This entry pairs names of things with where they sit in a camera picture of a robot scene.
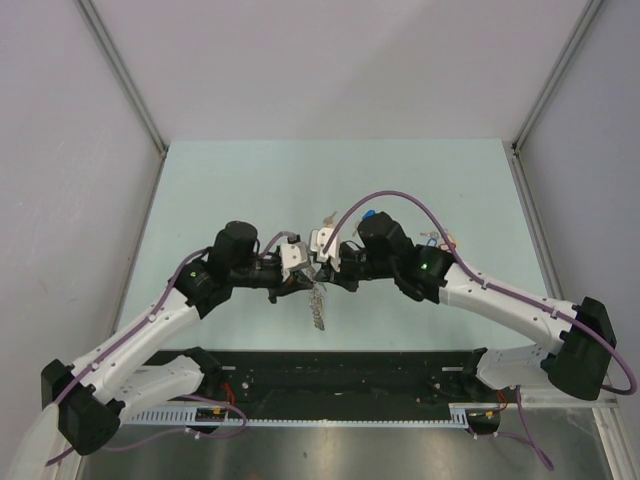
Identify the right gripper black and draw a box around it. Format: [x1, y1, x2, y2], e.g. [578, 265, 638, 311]
[314, 245, 395, 294]

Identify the round metal keyring disc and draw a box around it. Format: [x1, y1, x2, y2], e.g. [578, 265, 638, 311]
[309, 283, 325, 331]

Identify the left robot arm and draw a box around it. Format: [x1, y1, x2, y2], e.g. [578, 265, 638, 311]
[41, 221, 323, 456]

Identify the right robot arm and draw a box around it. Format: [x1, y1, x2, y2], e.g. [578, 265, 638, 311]
[313, 212, 617, 401]

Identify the key with yellow tag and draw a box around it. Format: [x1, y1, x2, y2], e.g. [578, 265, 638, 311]
[323, 211, 337, 228]

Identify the key with red tag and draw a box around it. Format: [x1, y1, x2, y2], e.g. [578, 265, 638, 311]
[438, 230, 457, 252]

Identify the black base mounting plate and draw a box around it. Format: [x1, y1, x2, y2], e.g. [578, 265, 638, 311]
[207, 349, 515, 405]

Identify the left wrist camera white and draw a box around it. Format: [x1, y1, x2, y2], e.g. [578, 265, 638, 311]
[278, 232, 311, 281]

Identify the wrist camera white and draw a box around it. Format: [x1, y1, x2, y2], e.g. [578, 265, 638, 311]
[278, 232, 311, 281]
[309, 227, 340, 272]

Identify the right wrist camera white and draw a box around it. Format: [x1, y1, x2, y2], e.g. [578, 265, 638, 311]
[309, 227, 340, 272]

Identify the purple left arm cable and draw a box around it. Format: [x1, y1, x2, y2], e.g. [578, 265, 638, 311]
[44, 229, 301, 466]

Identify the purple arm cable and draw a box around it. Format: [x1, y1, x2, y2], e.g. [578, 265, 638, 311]
[44, 229, 301, 466]
[323, 189, 632, 471]

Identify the slotted cable duct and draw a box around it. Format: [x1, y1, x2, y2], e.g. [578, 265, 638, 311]
[124, 402, 495, 428]

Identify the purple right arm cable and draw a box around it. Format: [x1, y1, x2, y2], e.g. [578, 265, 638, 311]
[323, 189, 632, 471]

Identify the left aluminium frame post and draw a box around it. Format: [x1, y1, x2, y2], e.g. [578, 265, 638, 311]
[74, 0, 169, 154]

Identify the aluminium frame post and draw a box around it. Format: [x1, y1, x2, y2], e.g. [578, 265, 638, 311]
[74, 0, 169, 154]
[512, 0, 609, 151]

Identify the right aluminium frame post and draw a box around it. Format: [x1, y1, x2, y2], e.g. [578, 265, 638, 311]
[512, 0, 609, 151]

